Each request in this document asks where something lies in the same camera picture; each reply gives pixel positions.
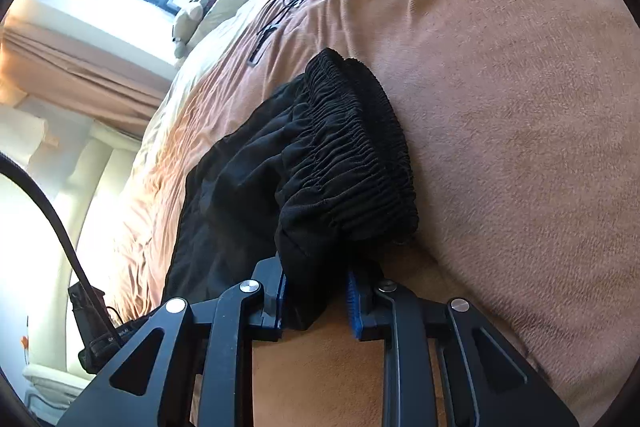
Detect white leather stool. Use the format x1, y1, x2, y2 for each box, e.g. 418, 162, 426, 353
22, 363, 98, 408

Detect black flat device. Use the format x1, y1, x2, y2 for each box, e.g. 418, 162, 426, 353
247, 24, 283, 68

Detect black pants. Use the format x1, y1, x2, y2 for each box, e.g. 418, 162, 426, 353
161, 48, 420, 333

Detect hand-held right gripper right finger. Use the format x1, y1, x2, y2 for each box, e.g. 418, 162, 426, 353
345, 263, 581, 427

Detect beige curtain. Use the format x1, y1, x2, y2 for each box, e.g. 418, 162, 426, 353
0, 14, 173, 138

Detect cream padded headboard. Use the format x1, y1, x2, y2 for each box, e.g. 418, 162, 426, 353
60, 119, 146, 313

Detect orange fleece blanket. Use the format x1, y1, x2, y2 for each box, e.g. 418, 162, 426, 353
107, 0, 638, 427

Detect cream bed sheet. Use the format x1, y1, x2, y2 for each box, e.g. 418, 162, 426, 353
142, 0, 301, 158

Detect thick black cable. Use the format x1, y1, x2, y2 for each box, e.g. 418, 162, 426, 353
0, 152, 116, 333

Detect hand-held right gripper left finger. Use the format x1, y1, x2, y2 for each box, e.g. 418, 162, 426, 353
57, 258, 288, 427

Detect beige plush toy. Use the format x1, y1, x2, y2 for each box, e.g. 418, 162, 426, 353
172, 0, 206, 58

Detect black pouch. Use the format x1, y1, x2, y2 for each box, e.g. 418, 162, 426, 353
67, 282, 146, 375

